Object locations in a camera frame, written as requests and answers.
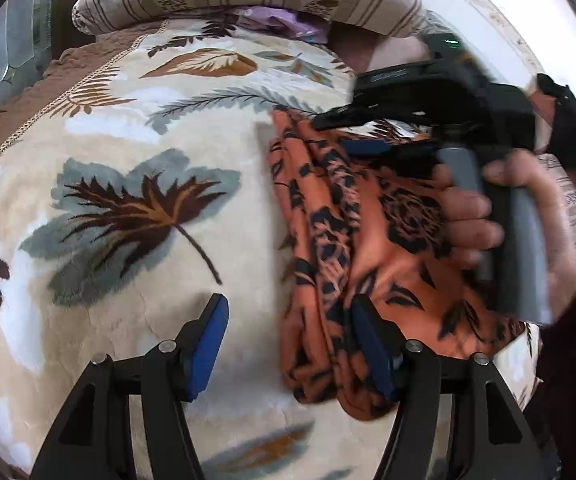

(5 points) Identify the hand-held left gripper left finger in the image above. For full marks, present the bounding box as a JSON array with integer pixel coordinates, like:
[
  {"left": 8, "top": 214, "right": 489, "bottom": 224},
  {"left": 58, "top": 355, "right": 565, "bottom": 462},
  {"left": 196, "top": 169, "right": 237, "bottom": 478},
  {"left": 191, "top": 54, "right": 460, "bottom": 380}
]
[{"left": 29, "top": 293, "right": 230, "bottom": 480}]

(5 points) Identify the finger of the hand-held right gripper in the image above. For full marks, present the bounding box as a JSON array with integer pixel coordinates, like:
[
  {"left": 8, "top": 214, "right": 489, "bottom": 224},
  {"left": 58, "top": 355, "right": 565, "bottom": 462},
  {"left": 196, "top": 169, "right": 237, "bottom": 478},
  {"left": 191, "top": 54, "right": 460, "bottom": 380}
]
[
  {"left": 313, "top": 102, "right": 436, "bottom": 132},
  {"left": 342, "top": 139, "right": 441, "bottom": 177}
]

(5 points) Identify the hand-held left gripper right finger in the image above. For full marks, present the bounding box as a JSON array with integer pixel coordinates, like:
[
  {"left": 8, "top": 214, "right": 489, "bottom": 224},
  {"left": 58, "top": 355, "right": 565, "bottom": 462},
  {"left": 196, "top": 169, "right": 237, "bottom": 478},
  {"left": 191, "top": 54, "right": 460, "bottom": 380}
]
[{"left": 351, "top": 294, "right": 543, "bottom": 480}]

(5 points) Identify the orange floral garment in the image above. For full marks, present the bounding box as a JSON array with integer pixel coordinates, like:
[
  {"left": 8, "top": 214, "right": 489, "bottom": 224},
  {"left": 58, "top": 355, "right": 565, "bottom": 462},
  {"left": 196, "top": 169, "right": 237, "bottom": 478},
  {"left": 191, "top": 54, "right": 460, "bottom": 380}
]
[{"left": 267, "top": 109, "right": 528, "bottom": 420}]

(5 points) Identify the person's right hand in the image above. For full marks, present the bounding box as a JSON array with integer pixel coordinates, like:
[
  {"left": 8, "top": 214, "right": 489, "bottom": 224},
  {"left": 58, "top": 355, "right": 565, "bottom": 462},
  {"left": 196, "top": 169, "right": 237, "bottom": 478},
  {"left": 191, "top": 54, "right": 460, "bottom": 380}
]
[{"left": 432, "top": 149, "right": 576, "bottom": 324}]

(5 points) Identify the pink padded headboard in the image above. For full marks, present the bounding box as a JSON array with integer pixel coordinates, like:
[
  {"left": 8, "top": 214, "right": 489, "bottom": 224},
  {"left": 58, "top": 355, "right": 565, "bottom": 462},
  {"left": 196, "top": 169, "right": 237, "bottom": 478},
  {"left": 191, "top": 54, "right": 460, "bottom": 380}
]
[{"left": 329, "top": 24, "right": 431, "bottom": 74}]

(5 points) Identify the black cloth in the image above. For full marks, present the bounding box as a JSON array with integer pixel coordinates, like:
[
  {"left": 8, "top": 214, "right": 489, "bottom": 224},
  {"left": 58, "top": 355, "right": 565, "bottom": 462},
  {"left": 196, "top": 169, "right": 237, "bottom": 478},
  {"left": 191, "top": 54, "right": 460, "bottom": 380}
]
[{"left": 536, "top": 74, "right": 576, "bottom": 171}]

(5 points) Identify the leaf print blanket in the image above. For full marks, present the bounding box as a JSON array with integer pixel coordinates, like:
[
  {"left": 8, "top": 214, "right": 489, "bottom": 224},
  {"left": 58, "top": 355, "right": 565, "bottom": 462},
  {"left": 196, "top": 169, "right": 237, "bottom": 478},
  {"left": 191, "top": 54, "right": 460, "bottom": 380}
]
[{"left": 0, "top": 19, "right": 543, "bottom": 480}]

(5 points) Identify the purple cloth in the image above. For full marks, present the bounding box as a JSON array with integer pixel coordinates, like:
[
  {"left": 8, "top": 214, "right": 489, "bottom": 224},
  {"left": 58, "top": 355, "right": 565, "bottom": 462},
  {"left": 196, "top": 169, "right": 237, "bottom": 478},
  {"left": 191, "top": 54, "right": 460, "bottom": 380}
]
[{"left": 235, "top": 6, "right": 331, "bottom": 45}]

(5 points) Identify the brown quilted bed cover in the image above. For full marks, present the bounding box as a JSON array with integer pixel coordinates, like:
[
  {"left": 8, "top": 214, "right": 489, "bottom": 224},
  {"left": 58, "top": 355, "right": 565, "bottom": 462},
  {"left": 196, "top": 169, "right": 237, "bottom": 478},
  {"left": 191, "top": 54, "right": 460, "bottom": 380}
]
[{"left": 0, "top": 22, "right": 169, "bottom": 197}]

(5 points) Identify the wooden door with glass panel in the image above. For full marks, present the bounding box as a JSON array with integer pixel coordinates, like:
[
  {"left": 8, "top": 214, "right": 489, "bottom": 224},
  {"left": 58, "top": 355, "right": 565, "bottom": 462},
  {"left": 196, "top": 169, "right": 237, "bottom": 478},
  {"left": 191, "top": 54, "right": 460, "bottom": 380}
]
[{"left": 0, "top": 0, "right": 65, "bottom": 137}]

